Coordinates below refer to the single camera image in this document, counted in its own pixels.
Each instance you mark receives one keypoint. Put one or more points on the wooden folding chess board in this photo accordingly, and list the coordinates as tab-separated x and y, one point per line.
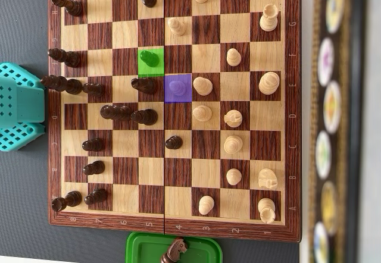
128	170

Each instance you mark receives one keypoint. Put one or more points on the light wooden bishop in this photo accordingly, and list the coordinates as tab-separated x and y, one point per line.
202	114

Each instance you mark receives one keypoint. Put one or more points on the light pawn centre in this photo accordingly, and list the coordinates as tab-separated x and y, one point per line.
203	87

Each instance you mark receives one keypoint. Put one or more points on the light wooden knight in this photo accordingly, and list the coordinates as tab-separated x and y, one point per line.
233	118
268	179

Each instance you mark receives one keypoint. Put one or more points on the dark pawn beside king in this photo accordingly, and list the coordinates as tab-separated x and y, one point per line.
146	117

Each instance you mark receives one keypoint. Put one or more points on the light wooden queen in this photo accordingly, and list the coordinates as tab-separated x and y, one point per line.
233	144

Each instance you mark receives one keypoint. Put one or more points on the dark wooden knight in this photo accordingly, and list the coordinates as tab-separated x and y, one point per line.
146	86
175	249

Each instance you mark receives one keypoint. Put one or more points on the dark wooden queen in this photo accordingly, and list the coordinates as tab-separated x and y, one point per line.
119	112

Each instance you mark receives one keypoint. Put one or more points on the light wooden king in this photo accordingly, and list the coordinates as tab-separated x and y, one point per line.
269	83

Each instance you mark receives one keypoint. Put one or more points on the light wooden rook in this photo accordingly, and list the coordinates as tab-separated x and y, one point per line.
266	209
269	19

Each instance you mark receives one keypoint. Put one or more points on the dark wooden king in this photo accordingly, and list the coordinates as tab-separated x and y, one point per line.
70	86

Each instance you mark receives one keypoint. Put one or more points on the dark wooden bishop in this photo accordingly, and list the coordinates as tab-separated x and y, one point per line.
70	59

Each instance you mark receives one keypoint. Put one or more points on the round badge green print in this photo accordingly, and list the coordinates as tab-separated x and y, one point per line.
323	154

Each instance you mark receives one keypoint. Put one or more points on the green plastic tray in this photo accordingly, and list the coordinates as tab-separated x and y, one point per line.
146	251

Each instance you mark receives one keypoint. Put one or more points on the round badge orange print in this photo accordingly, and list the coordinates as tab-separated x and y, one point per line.
332	106

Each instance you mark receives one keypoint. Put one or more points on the dark wooden rook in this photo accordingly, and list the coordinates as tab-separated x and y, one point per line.
73	6
70	200

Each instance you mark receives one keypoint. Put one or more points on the round badge purple print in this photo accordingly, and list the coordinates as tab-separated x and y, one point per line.
326	60

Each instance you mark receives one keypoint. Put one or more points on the dark grey mat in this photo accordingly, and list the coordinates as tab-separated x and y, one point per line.
23	200

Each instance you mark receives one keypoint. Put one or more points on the dark display frame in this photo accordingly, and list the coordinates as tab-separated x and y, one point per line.
355	126

